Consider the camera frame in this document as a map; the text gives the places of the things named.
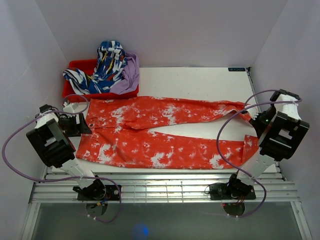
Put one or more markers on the aluminium rail frame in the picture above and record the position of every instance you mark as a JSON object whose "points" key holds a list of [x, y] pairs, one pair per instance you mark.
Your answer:
{"points": [[148, 185]]}

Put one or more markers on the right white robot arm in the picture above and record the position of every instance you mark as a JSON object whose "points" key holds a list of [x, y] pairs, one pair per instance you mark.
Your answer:
{"points": [[280, 130]]}

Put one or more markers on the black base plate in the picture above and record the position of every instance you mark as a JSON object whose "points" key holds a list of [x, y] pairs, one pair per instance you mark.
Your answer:
{"points": [[224, 191], [107, 193]]}

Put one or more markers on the red plastic bin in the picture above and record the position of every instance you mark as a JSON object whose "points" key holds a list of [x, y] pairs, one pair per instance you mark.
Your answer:
{"points": [[88, 66]]}

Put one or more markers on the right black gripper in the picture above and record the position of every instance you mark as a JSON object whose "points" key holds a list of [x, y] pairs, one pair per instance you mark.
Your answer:
{"points": [[259, 128]]}

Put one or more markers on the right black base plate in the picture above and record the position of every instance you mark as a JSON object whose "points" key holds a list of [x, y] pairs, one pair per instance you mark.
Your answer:
{"points": [[224, 191]]}

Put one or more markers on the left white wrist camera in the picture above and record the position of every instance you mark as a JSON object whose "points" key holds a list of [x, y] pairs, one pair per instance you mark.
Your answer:
{"points": [[69, 108]]}

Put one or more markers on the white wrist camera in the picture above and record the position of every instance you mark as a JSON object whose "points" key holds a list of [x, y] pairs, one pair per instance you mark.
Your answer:
{"points": [[253, 111], [69, 108]]}

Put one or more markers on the blue white patterned trousers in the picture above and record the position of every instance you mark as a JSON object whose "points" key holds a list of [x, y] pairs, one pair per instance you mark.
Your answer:
{"points": [[111, 61]]}

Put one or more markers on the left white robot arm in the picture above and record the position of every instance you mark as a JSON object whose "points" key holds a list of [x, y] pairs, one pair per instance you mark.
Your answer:
{"points": [[50, 138]]}

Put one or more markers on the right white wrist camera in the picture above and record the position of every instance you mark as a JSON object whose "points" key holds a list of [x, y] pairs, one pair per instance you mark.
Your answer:
{"points": [[253, 111]]}

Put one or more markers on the red white tie-dye trousers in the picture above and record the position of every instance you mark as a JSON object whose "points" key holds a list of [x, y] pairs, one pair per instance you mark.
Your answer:
{"points": [[123, 135]]}

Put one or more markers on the purple folded garment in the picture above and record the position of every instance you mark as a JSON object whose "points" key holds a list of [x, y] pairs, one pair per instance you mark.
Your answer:
{"points": [[130, 76]]}

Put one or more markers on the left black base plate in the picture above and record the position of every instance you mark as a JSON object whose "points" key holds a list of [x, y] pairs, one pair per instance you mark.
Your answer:
{"points": [[107, 193]]}

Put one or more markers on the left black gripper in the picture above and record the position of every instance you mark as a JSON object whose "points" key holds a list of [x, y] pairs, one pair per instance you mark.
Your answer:
{"points": [[81, 128]]}

